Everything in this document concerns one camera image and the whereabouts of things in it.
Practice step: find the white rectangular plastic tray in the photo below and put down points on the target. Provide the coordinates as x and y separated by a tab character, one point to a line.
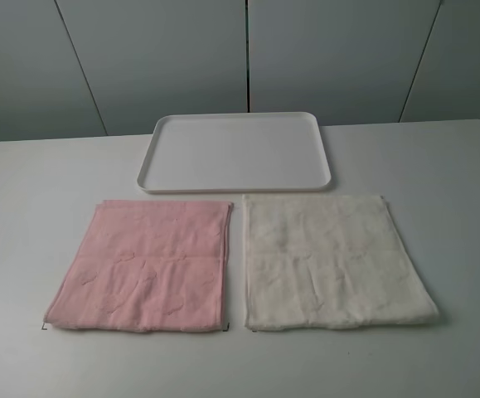
249	152

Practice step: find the cream white towel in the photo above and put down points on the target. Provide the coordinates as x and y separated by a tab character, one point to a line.
323	261

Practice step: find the pink towel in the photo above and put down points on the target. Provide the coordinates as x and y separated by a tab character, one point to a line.
148	266

